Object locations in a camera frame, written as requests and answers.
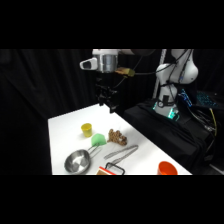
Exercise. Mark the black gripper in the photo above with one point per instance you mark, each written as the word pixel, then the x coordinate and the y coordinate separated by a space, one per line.
pixel 105 91

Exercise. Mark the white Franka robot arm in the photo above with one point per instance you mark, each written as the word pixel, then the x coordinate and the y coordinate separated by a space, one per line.
pixel 175 71

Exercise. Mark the yellow plastic cup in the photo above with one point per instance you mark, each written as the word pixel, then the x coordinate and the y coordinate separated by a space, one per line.
pixel 87 129

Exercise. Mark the brown plush toy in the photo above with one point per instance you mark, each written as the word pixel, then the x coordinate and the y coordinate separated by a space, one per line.
pixel 117 137

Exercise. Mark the black curtain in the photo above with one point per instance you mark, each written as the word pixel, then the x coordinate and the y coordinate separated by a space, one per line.
pixel 43 100

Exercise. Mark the silver metal bowl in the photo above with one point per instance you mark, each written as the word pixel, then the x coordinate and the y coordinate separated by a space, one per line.
pixel 77 162

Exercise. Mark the green base light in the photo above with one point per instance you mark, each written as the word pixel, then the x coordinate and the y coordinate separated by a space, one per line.
pixel 171 114

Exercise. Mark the black robot stand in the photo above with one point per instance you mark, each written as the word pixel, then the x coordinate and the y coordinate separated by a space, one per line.
pixel 166 133

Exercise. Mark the orange plastic bowl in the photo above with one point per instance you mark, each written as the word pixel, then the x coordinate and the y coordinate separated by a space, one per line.
pixel 167 168

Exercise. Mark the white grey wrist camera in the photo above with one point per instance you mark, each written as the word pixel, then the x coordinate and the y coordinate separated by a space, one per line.
pixel 88 64

